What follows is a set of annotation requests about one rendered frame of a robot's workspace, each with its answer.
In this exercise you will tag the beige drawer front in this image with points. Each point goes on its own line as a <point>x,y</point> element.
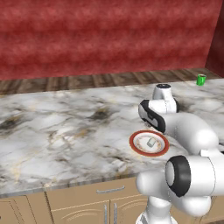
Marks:
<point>73,195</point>

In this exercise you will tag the white marshmallow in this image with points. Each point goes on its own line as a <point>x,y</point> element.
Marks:
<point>151,142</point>

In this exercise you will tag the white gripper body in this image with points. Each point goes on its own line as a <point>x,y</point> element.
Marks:
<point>162,106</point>

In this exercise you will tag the red-rimmed white plate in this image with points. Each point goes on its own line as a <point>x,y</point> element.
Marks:
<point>137,147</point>

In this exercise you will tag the beige cupboard door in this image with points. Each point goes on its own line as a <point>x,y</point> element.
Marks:
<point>78,214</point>
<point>131,210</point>
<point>13,211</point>

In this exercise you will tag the green cup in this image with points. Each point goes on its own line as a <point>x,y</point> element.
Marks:
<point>201,80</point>

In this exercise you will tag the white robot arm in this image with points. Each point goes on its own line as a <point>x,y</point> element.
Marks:
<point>192,137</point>

